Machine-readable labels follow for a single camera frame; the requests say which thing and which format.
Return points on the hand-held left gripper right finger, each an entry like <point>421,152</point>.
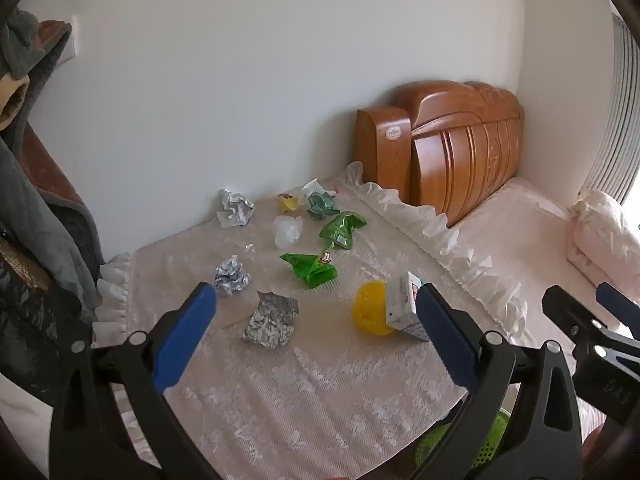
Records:
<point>445,332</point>

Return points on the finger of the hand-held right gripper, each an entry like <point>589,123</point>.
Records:
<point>620,307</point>
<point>570,317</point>

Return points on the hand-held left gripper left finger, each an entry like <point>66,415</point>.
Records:
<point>184,332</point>

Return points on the green mesh basket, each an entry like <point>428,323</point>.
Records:
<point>487,440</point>

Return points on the green plastic wrapper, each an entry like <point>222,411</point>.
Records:
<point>342,227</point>
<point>307,269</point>

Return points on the clear plastic bag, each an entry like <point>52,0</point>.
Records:
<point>288,229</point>

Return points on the white carton box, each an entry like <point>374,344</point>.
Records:
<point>402,305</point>

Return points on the pink folded pillows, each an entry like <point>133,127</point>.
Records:
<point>600,240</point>

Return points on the crumpled silver paper ball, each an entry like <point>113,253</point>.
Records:
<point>235,207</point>
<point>231,276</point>

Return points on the yellow perforated ball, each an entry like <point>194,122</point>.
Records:
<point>370,312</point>

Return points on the crumpled silver foil sheet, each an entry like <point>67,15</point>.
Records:
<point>270,319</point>

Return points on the bed with pink sheet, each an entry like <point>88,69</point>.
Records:
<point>520,230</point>

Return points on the small clear plastic scrap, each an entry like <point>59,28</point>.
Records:
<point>248,249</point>

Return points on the yellow snack wrapper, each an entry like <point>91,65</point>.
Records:
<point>287,203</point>

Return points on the grey hanging garment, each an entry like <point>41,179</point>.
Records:
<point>45,230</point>

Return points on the teal crumpled wrapper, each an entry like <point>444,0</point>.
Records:
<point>320,206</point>

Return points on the wooden bedside panel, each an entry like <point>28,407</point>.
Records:
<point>382,160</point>

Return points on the carved wooden headboard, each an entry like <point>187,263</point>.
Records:
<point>465,150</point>

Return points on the white paper scrap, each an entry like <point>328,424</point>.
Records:
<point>312,186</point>

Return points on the pleated light curtain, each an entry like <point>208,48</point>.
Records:
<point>615,110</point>

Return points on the brown cloth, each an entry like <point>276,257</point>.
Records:
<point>47,170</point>

